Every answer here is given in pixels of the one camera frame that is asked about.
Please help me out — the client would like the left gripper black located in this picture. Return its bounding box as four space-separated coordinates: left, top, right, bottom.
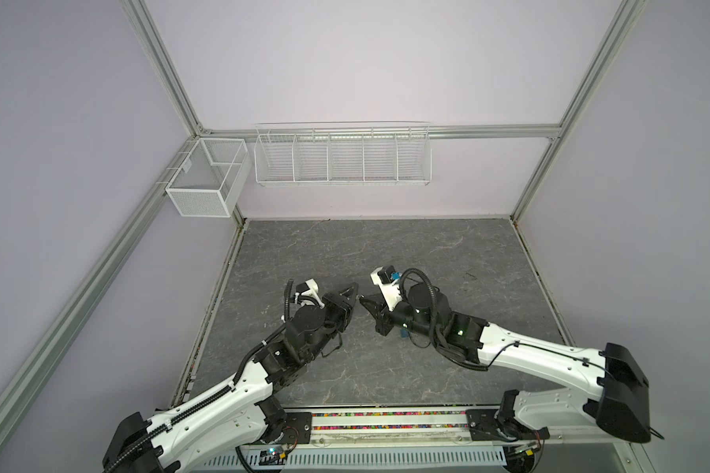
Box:
304 282 358 362

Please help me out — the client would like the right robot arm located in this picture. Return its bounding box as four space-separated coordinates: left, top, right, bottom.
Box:
359 283 655 443

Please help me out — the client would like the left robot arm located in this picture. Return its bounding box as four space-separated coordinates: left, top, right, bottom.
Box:
102 283 359 472

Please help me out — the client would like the white mesh box basket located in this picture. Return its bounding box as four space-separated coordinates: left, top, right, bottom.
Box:
166 138 252 218

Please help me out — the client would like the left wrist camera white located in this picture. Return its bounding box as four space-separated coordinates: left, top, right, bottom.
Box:
293 279 323 307

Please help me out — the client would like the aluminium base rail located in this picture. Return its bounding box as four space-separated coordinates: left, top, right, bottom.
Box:
138 406 640 453

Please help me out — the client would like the white wire shelf basket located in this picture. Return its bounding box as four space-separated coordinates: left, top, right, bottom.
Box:
254 121 433 186

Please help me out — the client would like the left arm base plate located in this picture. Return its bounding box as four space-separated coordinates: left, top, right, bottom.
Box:
256 411 313 445

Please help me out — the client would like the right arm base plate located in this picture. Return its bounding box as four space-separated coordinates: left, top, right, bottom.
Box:
465 408 550 443

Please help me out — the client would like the white vented cable duct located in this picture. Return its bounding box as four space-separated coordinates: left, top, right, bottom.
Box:
188 447 508 472

